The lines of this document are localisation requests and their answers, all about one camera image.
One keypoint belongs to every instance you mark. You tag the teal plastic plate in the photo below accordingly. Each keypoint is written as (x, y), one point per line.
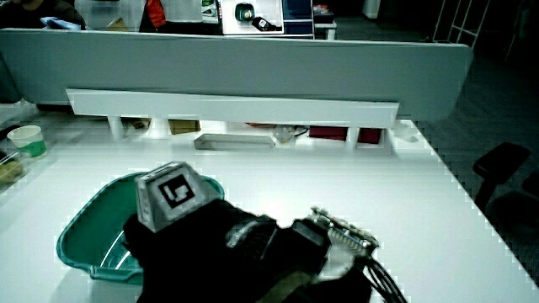
(94, 235)

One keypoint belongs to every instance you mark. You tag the clear plastic bag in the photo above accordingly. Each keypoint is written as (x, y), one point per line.
(284, 134)

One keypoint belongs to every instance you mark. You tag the grey shallow tray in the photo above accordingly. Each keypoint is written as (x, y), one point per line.
(233, 142)

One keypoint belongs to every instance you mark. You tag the white desk shelf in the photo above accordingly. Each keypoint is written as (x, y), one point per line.
(236, 107)

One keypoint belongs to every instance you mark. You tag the dark red box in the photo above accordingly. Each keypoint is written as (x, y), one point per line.
(328, 133)
(370, 135)

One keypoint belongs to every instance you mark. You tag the grey desk partition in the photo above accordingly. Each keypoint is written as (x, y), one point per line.
(252, 67)

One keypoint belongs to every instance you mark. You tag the cardboard box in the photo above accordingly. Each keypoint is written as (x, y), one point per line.
(184, 126)

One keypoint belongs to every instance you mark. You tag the white display board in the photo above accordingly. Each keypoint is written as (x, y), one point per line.
(252, 17)

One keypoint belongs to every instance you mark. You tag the orange garment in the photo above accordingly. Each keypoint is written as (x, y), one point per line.
(156, 12)

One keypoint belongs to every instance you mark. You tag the white metal rack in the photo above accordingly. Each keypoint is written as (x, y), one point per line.
(461, 21)

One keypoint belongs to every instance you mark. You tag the white green paper cup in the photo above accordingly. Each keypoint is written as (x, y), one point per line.
(28, 141)

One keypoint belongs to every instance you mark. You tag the blue cloth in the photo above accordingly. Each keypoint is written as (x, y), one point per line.
(59, 23)

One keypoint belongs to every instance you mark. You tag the clear container of yellow food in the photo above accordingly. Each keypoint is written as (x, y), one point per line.
(9, 170)

